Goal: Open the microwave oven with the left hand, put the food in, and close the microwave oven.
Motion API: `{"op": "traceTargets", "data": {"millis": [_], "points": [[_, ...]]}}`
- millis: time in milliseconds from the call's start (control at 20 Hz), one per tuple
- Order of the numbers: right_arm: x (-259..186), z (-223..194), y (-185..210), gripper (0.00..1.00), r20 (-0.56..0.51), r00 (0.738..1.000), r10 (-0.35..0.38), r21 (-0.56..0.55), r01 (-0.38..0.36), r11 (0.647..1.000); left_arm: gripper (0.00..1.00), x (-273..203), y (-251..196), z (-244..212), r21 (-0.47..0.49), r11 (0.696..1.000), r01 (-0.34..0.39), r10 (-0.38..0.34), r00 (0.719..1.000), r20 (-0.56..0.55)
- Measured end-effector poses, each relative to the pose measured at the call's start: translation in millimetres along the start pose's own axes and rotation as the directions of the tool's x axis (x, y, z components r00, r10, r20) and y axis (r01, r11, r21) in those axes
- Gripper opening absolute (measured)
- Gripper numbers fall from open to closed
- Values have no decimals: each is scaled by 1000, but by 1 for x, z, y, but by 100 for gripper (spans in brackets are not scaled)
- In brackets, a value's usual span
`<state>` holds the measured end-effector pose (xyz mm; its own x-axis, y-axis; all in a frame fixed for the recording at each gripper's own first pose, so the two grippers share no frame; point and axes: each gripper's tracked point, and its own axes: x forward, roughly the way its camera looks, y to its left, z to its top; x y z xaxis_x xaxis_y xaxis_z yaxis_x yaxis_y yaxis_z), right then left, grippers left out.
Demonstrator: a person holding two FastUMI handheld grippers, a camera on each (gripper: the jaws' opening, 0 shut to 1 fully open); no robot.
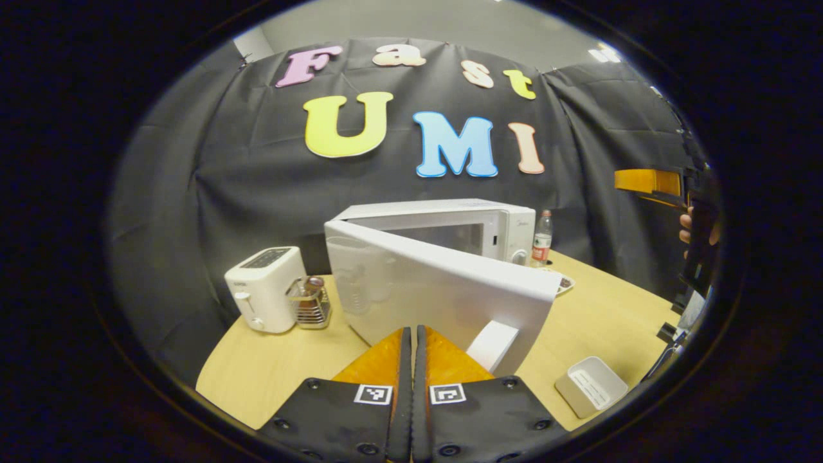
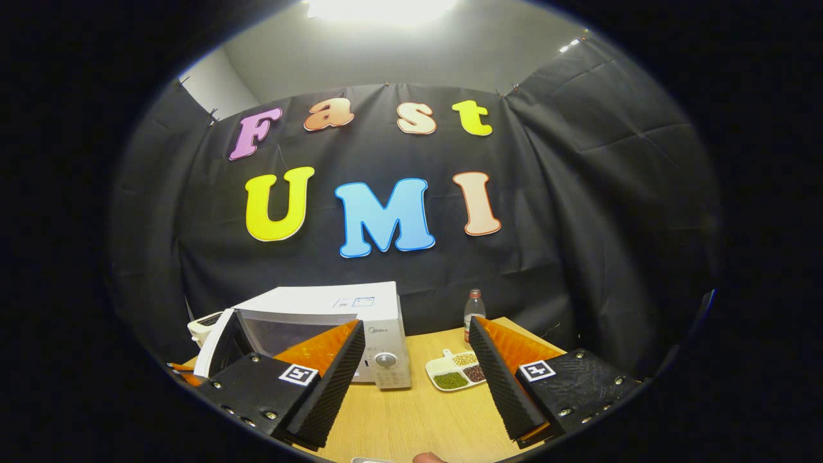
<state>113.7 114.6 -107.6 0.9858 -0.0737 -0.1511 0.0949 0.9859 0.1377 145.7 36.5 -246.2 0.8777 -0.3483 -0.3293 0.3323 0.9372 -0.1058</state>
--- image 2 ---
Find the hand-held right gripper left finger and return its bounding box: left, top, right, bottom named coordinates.
left=196, top=320, right=366, bottom=449

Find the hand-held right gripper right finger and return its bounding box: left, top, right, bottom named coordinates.
left=469, top=316, right=642, bottom=449

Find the white microwave oven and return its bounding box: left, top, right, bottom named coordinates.
left=193, top=282, right=413, bottom=390

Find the white toaster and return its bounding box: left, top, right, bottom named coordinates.
left=187, top=311, right=224, bottom=349

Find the white divided dish of beans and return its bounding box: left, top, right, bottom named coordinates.
left=425, top=349, right=487, bottom=392

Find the clear bottle with red label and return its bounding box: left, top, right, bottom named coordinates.
left=464, top=289, right=487, bottom=349

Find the black backdrop cloth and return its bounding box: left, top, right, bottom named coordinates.
left=106, top=29, right=721, bottom=380

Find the large ceiling light panel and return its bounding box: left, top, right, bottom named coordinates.
left=302, top=0, right=458, bottom=28

